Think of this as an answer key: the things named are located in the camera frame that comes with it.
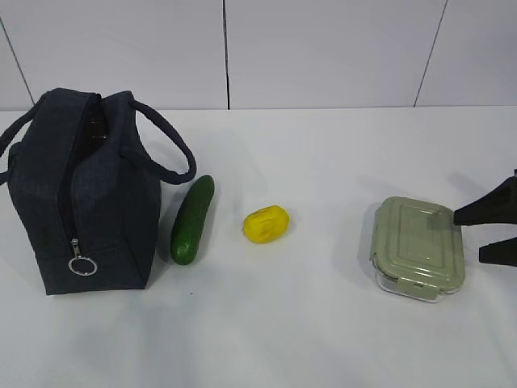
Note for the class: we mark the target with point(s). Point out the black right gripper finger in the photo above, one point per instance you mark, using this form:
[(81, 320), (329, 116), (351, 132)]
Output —
[(500, 253), (496, 207)]

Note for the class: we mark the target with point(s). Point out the green lid glass container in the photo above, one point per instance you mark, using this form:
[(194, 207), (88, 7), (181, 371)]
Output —
[(417, 250)]

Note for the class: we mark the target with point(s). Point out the yellow lemon toy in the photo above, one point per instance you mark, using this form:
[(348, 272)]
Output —
[(267, 224)]

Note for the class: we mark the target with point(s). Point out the green cucumber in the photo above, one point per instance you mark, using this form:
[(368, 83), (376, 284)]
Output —
[(188, 225)]

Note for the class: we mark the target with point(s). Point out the dark blue lunch bag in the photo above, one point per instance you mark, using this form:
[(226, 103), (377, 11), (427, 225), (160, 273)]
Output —
[(86, 190)]

